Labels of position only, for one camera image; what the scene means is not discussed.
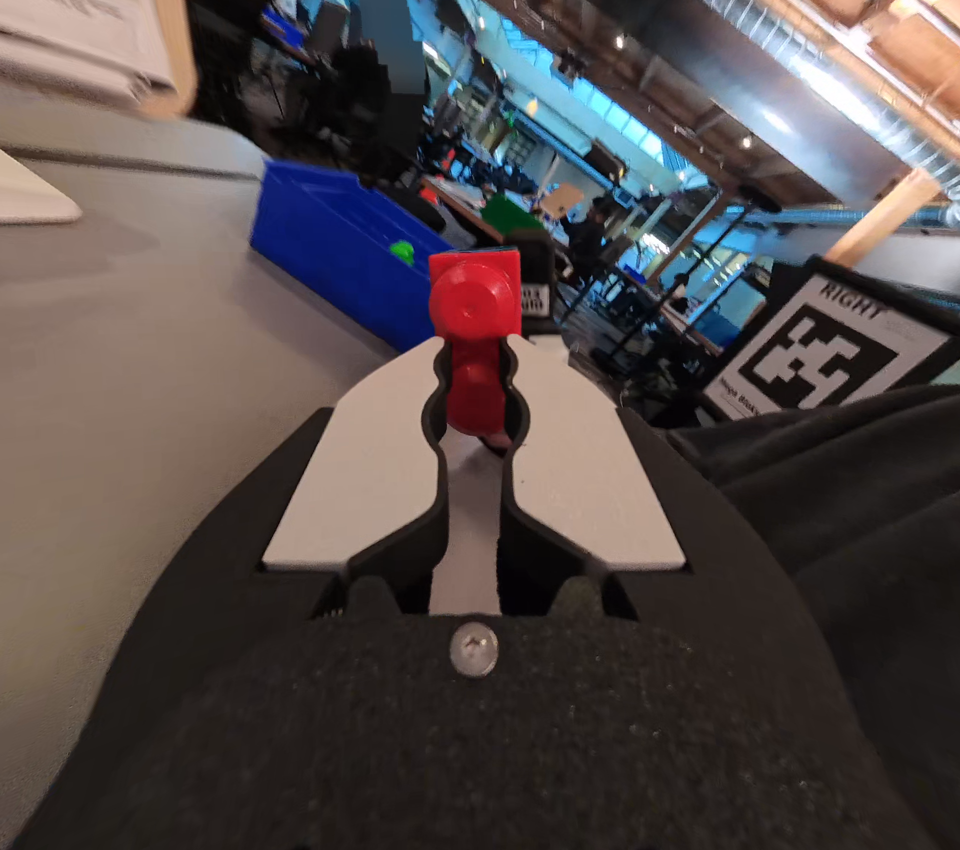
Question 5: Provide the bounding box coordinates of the blue plastic bin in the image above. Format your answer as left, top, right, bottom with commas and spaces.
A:
249, 158, 456, 354

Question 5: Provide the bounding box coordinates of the printed tag board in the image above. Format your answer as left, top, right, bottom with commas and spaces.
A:
701, 255, 960, 421

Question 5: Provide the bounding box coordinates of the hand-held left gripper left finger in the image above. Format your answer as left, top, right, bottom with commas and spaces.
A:
261, 336, 453, 617

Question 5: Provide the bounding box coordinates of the white folding book stand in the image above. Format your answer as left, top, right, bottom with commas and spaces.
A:
0, 33, 181, 226

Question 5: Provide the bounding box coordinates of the grey desk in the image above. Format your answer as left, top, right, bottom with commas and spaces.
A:
0, 78, 579, 821

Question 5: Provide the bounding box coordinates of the green plastic bin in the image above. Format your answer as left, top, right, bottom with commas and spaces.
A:
480, 192, 546, 234

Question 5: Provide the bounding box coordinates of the red two-stud toy block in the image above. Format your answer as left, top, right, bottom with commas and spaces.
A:
427, 249, 524, 436

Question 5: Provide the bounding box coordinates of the large silver air duct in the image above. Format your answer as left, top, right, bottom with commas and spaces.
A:
592, 0, 960, 199

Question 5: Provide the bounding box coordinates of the long wooden table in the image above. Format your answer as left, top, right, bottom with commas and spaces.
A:
418, 175, 505, 245

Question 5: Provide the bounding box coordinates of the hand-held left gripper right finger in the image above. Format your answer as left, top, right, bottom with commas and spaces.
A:
495, 333, 690, 617

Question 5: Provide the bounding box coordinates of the black monitor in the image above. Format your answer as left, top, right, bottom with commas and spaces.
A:
583, 141, 625, 184

